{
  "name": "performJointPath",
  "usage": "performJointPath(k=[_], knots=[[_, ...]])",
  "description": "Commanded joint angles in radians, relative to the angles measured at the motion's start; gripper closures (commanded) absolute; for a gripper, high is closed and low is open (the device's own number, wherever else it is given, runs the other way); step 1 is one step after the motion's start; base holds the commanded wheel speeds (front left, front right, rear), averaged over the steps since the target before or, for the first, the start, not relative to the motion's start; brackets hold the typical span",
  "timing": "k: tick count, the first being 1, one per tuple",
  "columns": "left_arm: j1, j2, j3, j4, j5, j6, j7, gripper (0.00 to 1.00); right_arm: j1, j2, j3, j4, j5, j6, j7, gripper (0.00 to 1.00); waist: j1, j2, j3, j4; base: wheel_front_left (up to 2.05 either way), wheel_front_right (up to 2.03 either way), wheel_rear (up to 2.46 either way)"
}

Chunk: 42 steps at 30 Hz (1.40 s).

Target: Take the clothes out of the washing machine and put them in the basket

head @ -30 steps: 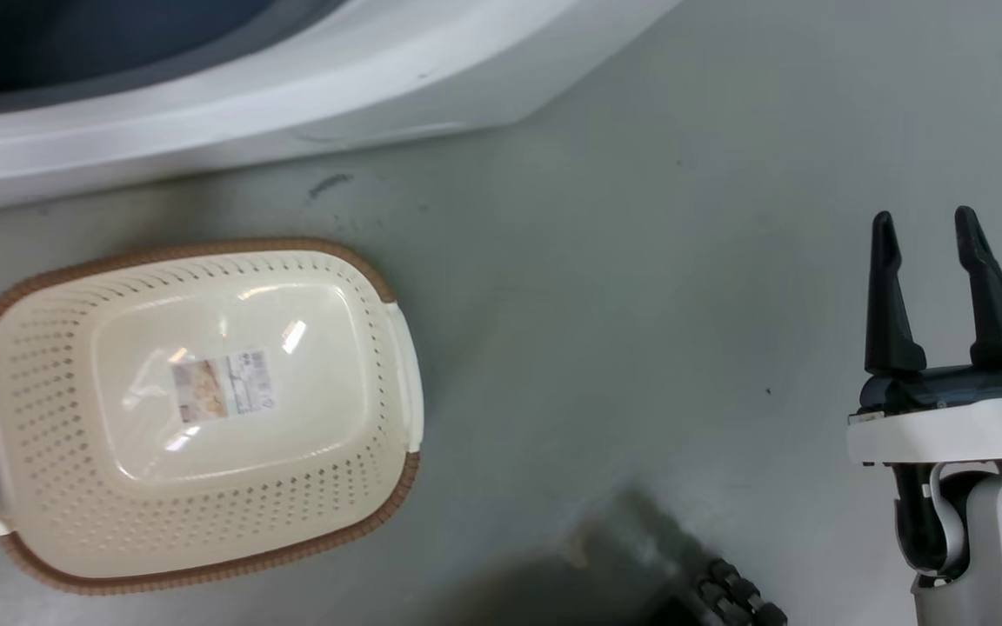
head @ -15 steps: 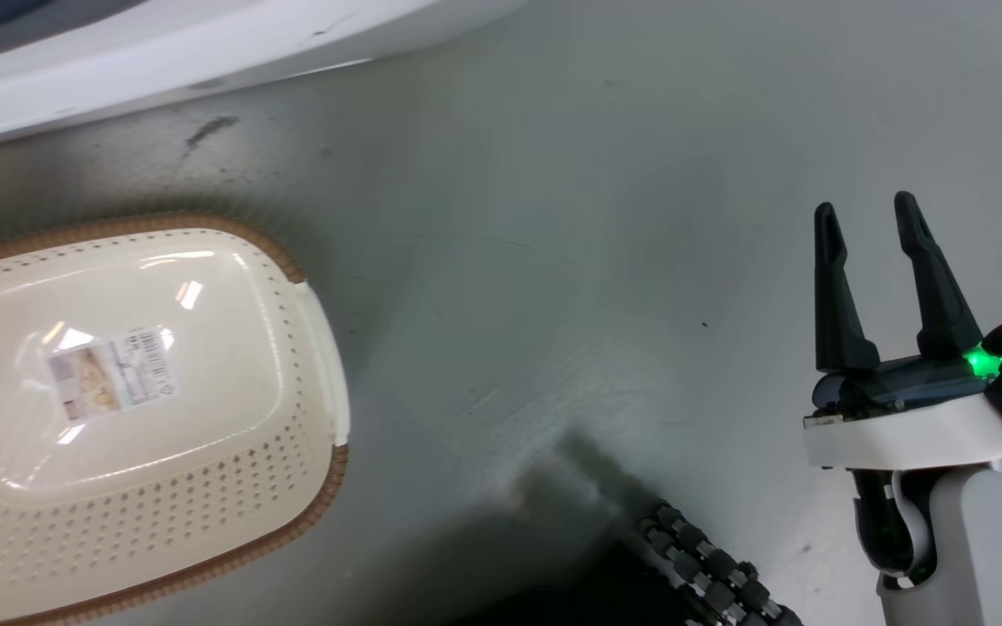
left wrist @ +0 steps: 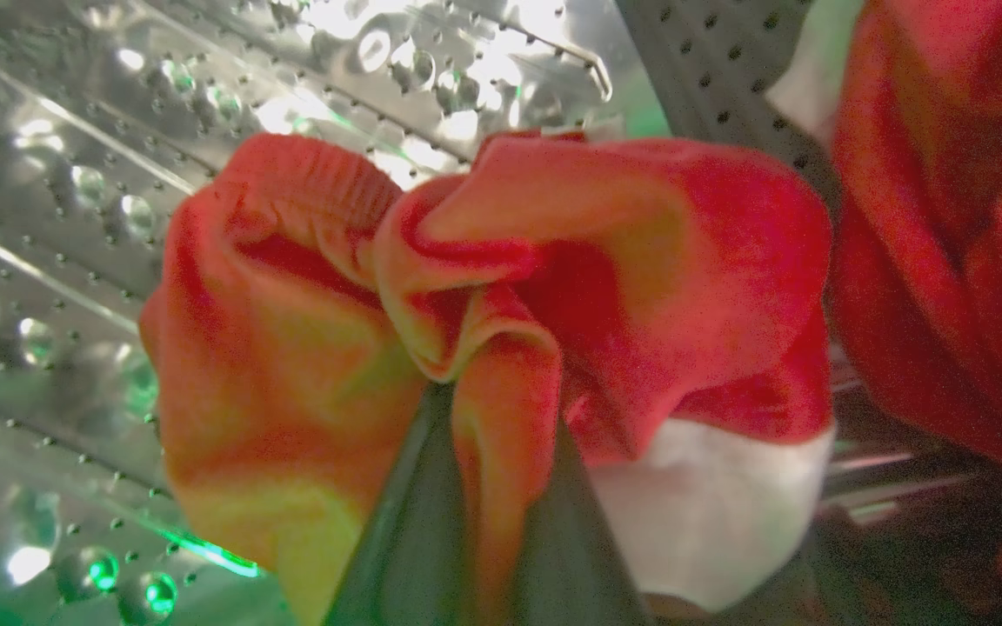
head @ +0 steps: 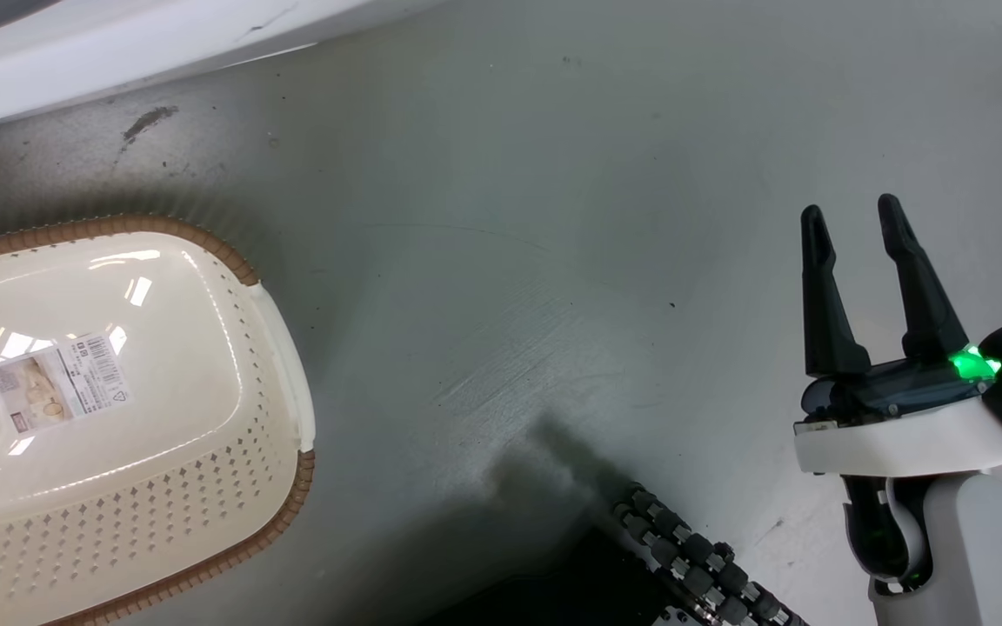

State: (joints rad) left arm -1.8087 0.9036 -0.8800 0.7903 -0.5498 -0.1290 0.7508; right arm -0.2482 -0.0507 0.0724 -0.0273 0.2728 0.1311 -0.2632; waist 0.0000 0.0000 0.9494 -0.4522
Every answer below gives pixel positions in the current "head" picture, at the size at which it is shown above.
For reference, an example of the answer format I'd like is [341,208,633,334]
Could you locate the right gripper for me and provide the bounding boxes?
[794,194,1002,478]

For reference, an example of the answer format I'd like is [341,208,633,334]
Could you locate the cream laundry basket brown rim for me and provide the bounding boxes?
[0,215,317,626]

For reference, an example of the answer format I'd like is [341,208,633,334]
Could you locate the paper label sticker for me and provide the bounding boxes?
[0,333,130,435]

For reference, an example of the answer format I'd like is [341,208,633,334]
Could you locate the black cable chain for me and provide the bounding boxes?
[609,483,808,626]

